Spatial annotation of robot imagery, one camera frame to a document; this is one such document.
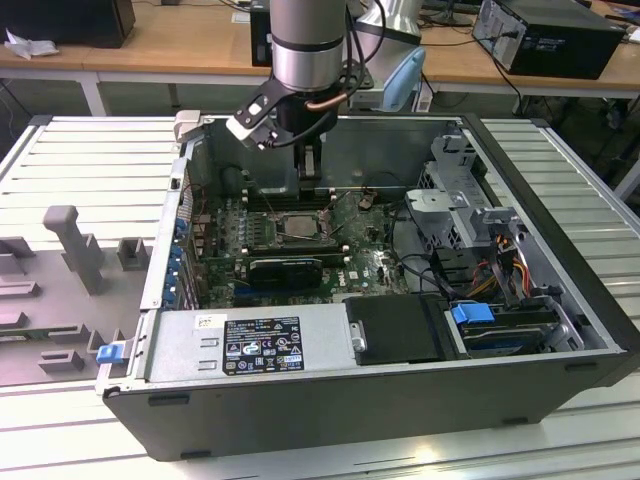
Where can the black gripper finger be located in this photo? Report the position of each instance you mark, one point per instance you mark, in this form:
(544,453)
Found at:
(301,160)
(318,160)

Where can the metal locking lever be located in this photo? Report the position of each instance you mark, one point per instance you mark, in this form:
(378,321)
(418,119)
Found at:
(272,209)

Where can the silver CPU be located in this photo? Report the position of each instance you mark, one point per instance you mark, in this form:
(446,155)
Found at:
(304,226)

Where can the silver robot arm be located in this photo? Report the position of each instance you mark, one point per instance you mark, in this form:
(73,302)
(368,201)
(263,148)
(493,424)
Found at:
(307,50)

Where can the black RAM slot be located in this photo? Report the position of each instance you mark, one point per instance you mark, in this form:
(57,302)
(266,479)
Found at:
(252,192)
(295,253)
(295,248)
(335,258)
(295,244)
(255,207)
(255,202)
(255,197)

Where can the CPU socket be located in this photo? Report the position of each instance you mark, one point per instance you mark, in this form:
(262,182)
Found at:
(300,240)

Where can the black cylinder component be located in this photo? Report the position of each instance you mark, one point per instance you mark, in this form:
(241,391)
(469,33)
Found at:
(232,180)

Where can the black computer tower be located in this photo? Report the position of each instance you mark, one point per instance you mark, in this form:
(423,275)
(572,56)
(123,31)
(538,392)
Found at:
(260,40)

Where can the pale blue teach pendant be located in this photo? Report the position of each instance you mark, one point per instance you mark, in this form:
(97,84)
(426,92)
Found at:
(402,80)

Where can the black graphics card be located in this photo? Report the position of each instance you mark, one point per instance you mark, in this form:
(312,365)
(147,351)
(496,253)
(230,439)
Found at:
(285,274)

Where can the white power strip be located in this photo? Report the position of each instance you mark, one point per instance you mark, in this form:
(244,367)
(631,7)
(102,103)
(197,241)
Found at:
(423,100)

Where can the green motherboard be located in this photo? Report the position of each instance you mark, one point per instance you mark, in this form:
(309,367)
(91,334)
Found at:
(360,270)

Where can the silver drive cage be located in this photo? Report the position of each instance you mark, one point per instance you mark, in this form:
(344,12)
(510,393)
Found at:
(450,210)

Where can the black monitor stand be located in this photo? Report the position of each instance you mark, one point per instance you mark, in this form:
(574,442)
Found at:
(452,17)

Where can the black plastic shroud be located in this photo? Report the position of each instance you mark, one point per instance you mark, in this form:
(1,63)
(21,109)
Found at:
(395,330)

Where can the hard disk in blue carrier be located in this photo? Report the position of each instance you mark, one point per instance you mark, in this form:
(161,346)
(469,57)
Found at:
(472,316)

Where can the silver power supply unit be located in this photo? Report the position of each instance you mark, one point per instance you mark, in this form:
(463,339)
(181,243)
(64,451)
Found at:
(175,345)

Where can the black PC case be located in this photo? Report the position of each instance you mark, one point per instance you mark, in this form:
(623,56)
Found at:
(350,415)

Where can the black desktop computer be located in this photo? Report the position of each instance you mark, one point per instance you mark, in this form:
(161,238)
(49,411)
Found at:
(560,45)

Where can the black equipment box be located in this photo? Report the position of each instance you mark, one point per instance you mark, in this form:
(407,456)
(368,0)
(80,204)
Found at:
(65,22)

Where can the blue plastic latch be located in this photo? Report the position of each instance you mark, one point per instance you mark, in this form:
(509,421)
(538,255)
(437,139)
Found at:
(110,354)

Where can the grey parts rack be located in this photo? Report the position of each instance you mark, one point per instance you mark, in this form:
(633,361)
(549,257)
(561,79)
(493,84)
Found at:
(50,295)

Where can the white crumpled paper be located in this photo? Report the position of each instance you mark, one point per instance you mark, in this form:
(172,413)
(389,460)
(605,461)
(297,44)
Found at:
(30,46)

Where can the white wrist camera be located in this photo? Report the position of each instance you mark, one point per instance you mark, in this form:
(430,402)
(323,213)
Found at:
(245,130)

